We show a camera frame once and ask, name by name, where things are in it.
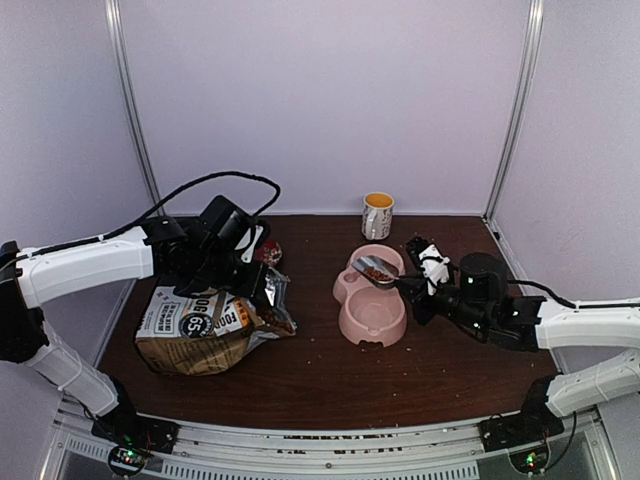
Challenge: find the brown pet food bag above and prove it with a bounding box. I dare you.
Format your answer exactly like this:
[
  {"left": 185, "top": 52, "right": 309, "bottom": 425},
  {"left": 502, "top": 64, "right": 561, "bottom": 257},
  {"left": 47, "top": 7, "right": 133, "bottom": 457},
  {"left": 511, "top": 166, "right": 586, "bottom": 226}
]
[{"left": 134, "top": 268, "right": 297, "bottom": 376}]

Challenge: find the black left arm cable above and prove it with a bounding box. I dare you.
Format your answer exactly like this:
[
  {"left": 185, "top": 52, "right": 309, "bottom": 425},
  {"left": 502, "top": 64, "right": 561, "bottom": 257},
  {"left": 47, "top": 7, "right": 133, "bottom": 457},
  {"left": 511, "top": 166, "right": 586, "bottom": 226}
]
[{"left": 0, "top": 170, "right": 281, "bottom": 271}]

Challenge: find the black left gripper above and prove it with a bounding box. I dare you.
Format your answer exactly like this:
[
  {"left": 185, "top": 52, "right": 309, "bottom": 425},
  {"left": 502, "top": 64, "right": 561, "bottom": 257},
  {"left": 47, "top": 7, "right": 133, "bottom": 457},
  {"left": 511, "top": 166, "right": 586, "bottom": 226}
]
[{"left": 194, "top": 245, "right": 269, "bottom": 299}]

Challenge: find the aluminium front rail frame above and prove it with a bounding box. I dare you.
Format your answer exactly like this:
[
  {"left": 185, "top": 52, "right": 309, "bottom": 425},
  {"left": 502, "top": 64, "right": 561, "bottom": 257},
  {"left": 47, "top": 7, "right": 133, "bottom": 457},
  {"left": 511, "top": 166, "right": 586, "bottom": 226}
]
[{"left": 47, "top": 392, "right": 614, "bottom": 480}]

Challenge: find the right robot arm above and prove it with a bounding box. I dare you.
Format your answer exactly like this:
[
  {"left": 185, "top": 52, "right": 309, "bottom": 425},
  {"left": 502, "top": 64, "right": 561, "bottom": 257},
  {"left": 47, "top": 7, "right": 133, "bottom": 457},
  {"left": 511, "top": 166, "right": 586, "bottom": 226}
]
[{"left": 393, "top": 253, "right": 639, "bottom": 442}]

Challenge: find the left aluminium wall post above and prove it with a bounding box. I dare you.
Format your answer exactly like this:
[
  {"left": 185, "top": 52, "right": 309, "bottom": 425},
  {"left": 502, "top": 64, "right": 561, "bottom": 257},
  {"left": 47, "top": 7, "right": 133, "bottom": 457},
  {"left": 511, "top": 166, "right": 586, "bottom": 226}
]
[{"left": 104, "top": 0, "right": 160, "bottom": 204}]

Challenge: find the pink double pet bowl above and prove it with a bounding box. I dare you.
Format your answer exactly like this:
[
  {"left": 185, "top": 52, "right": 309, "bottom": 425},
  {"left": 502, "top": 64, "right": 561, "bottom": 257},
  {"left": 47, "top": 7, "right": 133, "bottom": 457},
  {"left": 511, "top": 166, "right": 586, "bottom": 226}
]
[{"left": 333, "top": 244, "right": 407, "bottom": 347}]

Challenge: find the right aluminium wall post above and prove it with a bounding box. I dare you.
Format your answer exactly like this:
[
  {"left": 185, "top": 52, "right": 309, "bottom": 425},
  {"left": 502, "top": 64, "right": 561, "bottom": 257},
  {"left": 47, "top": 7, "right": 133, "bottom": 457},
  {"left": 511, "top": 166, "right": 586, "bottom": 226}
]
[{"left": 483, "top": 0, "right": 544, "bottom": 225}]

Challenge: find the floral mug yellow inside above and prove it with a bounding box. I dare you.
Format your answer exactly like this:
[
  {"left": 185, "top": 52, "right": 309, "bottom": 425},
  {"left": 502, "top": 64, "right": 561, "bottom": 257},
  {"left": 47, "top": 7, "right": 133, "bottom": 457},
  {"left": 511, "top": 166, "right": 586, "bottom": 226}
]
[{"left": 361, "top": 192, "right": 394, "bottom": 241}]

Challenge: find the aluminium wall post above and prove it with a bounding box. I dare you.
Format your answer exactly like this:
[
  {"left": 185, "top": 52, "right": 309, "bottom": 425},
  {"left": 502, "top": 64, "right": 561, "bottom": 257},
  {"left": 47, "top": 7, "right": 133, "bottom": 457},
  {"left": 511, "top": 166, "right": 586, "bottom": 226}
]
[
  {"left": 104, "top": 0, "right": 160, "bottom": 204},
  {"left": 483, "top": 0, "right": 544, "bottom": 225}
]

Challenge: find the brown kibble pet food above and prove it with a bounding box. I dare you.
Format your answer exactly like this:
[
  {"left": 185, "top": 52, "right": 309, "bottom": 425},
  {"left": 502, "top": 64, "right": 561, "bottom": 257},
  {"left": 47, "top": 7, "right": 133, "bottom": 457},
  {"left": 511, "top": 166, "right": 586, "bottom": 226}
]
[{"left": 363, "top": 267, "right": 393, "bottom": 282}]

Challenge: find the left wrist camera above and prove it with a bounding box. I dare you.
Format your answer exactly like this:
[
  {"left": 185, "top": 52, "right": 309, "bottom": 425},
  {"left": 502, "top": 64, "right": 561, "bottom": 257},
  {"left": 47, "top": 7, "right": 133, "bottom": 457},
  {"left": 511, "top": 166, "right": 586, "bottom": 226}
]
[{"left": 234, "top": 220, "right": 271, "bottom": 263}]

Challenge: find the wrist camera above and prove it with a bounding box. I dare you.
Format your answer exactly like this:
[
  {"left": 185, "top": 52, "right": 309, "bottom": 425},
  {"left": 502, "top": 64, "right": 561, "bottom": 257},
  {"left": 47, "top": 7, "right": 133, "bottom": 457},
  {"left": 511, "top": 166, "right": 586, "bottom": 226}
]
[
  {"left": 234, "top": 220, "right": 271, "bottom": 263},
  {"left": 406, "top": 236, "right": 456, "bottom": 296}
]

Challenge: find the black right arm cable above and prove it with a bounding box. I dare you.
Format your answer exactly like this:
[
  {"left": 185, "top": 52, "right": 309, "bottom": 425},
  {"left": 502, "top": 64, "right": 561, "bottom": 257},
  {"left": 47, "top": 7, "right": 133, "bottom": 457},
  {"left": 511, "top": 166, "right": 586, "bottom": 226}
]
[{"left": 542, "top": 392, "right": 581, "bottom": 469}]

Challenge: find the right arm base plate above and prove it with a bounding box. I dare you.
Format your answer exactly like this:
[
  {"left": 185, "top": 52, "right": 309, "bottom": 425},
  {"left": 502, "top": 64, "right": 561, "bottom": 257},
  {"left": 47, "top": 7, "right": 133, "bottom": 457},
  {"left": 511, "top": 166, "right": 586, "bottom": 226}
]
[{"left": 478, "top": 412, "right": 564, "bottom": 452}]

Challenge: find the metal food scoop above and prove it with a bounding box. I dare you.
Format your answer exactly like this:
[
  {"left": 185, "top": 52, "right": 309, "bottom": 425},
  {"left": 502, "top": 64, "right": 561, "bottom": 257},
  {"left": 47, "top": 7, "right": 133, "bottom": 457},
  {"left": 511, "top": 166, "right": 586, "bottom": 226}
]
[{"left": 351, "top": 255, "right": 403, "bottom": 290}]

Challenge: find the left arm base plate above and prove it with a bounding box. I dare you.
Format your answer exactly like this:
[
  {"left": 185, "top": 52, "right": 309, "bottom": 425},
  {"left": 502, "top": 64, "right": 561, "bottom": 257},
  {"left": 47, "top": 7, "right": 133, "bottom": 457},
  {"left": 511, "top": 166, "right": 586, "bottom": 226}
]
[{"left": 91, "top": 416, "right": 180, "bottom": 454}]

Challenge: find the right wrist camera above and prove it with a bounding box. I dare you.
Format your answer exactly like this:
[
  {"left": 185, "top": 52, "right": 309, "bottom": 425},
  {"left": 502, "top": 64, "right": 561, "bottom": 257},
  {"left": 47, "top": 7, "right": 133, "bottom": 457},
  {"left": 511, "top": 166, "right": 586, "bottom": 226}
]
[{"left": 406, "top": 236, "right": 456, "bottom": 296}]

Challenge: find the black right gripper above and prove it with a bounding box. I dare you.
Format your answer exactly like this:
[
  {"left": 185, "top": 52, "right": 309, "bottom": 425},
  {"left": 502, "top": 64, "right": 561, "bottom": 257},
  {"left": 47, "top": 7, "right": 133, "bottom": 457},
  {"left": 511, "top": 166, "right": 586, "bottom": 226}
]
[{"left": 395, "top": 273, "right": 491, "bottom": 335}]

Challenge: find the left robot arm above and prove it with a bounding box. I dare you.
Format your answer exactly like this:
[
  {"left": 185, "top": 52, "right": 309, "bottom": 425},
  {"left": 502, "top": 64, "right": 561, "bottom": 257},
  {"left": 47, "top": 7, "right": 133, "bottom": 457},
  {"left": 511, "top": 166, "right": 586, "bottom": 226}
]
[{"left": 1, "top": 195, "right": 270, "bottom": 444}]

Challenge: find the small patterned cup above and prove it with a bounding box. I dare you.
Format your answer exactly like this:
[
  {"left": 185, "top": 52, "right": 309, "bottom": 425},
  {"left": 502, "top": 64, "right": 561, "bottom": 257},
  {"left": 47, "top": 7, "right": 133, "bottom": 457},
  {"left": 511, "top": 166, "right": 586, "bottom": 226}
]
[{"left": 254, "top": 239, "right": 283, "bottom": 267}]

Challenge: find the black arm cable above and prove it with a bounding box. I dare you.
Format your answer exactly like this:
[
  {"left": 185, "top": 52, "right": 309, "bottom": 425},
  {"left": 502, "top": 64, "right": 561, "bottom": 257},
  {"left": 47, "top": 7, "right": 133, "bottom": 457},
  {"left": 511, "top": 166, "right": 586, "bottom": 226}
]
[
  {"left": 0, "top": 170, "right": 281, "bottom": 271},
  {"left": 542, "top": 392, "right": 581, "bottom": 469}
]

